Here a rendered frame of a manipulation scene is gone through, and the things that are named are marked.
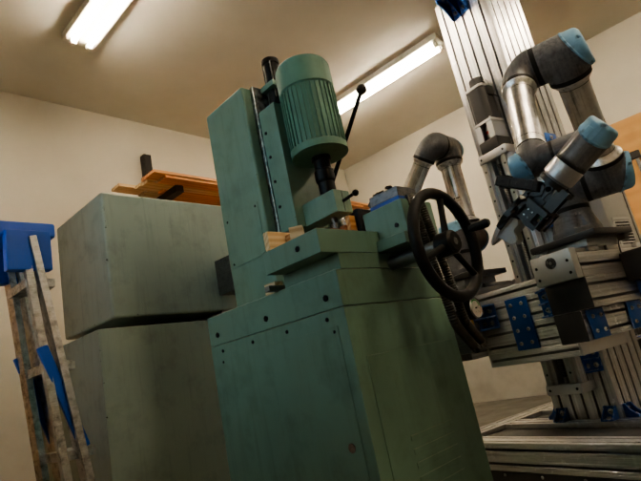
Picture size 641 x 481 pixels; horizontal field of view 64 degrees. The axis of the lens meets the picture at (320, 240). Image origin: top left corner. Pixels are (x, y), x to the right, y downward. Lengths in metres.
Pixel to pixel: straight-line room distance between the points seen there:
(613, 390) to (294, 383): 1.13
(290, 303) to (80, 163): 2.83
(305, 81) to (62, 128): 2.66
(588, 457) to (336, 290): 0.92
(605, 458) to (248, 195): 1.28
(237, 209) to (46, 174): 2.29
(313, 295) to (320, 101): 0.61
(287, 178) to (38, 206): 2.39
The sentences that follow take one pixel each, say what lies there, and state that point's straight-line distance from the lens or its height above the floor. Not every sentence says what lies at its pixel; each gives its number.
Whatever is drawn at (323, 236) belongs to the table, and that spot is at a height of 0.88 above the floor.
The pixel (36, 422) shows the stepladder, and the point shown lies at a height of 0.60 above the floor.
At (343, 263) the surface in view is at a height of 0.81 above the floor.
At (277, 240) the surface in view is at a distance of 1.34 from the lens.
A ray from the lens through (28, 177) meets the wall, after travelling 3.76.
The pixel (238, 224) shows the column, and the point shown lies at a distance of 1.68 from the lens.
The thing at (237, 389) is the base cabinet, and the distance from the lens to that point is 1.53.
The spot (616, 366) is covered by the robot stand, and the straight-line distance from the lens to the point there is 2.06.
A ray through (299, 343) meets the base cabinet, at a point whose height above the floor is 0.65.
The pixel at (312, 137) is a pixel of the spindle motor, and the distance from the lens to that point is 1.51.
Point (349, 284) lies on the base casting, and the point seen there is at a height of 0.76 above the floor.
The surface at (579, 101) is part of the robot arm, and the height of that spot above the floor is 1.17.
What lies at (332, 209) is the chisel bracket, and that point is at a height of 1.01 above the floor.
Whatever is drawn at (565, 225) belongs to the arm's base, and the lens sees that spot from 1.79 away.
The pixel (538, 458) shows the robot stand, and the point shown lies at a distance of 1.84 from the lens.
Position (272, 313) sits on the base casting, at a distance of 1.37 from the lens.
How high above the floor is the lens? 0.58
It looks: 14 degrees up
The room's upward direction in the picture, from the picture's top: 12 degrees counter-clockwise
